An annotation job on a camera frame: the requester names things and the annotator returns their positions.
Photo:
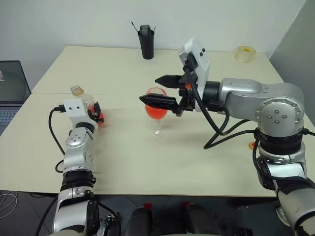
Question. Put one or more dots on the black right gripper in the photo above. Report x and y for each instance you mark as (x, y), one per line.
(188, 98)

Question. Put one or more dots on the translucent yellowish tape roll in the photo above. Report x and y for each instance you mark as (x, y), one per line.
(244, 54)

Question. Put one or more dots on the plastic bottle with red drink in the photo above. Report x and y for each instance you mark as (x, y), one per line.
(89, 99)

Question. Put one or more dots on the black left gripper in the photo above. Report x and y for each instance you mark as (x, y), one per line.
(93, 115)

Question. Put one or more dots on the thin black stick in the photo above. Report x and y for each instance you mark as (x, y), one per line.
(135, 27)

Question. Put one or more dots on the tall black cup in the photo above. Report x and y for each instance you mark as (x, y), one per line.
(147, 48)

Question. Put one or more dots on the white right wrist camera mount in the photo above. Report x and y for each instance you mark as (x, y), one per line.
(203, 66)

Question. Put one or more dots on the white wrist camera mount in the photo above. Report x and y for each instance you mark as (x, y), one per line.
(203, 66)
(76, 111)

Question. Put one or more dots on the dark grey laptop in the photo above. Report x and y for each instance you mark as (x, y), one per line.
(12, 83)

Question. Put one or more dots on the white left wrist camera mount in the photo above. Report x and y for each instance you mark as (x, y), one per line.
(76, 111)

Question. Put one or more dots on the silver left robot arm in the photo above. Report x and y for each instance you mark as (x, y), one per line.
(76, 152)

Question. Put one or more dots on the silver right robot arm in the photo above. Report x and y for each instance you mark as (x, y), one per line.
(258, 98)

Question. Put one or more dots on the clear wine glass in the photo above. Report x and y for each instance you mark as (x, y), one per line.
(157, 114)

